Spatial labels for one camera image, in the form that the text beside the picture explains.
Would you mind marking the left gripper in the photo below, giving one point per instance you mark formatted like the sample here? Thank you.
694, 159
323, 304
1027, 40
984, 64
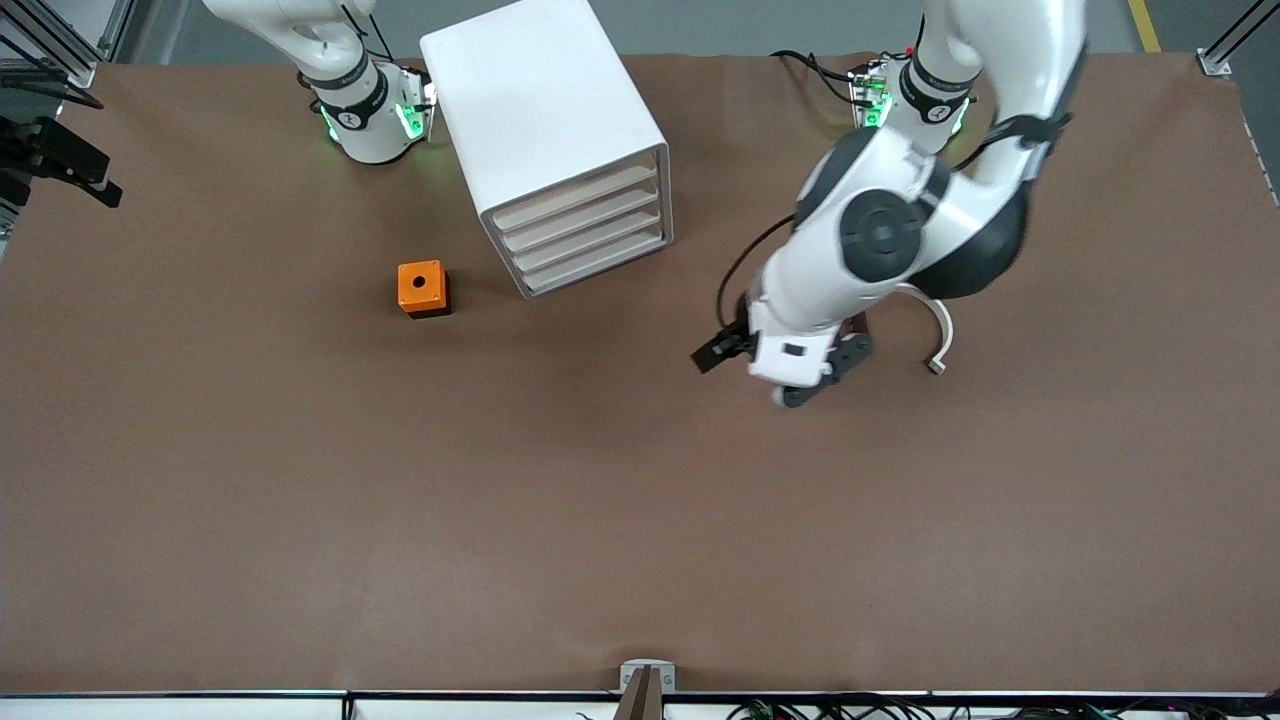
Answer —
733, 341

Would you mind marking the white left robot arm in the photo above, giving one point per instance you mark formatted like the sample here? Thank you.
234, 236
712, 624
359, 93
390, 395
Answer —
880, 235

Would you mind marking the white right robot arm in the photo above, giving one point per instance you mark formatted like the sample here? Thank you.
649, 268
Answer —
360, 120

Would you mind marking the small brown block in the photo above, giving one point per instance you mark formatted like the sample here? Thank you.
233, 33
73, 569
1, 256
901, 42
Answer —
858, 325

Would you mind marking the brown table cover sheet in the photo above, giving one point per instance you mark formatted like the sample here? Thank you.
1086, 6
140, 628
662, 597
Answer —
640, 500

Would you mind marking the white curved clip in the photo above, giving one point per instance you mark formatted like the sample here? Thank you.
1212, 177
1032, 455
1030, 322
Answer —
946, 330

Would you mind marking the orange box with hole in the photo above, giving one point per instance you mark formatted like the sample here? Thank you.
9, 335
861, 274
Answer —
420, 285

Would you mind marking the aluminium frame profile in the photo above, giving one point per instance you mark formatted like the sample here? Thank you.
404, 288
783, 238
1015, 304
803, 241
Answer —
80, 75
1214, 62

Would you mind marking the grey table edge bracket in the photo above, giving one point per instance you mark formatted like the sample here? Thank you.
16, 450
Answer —
628, 680

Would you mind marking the brown post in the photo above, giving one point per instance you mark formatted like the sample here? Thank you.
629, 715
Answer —
640, 705

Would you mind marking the white table edge rail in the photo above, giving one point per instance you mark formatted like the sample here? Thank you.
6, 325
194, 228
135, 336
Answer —
200, 708

